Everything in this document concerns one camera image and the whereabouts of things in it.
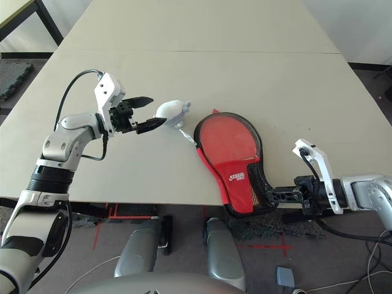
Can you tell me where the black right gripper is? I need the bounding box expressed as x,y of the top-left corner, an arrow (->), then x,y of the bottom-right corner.
266,176 -> 334,218

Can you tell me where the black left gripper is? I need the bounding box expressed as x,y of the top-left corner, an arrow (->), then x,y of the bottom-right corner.
108,96 -> 166,135

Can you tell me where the red black paddle case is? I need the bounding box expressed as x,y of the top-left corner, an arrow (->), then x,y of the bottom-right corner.
194,107 -> 278,219

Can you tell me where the dark speckled floor mat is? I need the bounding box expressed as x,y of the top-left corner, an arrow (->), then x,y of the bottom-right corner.
228,205 -> 327,243

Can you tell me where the grey floor pedal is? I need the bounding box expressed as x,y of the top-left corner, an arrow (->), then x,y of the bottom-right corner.
275,265 -> 296,287

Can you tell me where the grey robot right leg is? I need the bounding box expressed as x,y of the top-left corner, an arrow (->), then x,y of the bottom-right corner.
204,217 -> 247,292

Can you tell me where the grey robot leg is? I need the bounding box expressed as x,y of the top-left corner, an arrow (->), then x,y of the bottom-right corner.
113,219 -> 172,278
204,217 -> 247,292

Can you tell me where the grey robot left leg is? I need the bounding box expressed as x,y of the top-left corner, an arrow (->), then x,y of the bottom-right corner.
113,219 -> 172,278

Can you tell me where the black foam floor mat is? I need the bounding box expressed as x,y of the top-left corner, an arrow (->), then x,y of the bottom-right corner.
0,62 -> 34,104

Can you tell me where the grey robot torso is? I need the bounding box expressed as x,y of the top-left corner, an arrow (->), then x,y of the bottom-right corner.
67,274 -> 243,294

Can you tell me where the black table base bar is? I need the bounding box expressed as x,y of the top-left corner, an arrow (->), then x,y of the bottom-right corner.
0,197 -> 24,209

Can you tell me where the beige black-framed side table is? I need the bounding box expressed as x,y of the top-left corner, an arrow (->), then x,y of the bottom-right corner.
0,0 -> 65,59

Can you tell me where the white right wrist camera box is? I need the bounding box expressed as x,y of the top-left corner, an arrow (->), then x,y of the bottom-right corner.
291,138 -> 344,215

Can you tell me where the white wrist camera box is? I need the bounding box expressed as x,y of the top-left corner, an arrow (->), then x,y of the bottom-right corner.
94,72 -> 126,137
291,138 -> 344,215

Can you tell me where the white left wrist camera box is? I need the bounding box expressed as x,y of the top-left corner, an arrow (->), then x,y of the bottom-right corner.
94,72 -> 126,137

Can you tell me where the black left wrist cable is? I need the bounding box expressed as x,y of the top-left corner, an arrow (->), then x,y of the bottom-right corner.
54,69 -> 108,162

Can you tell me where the thin white floor cable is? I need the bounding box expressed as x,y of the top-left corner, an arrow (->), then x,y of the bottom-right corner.
64,255 -> 120,293

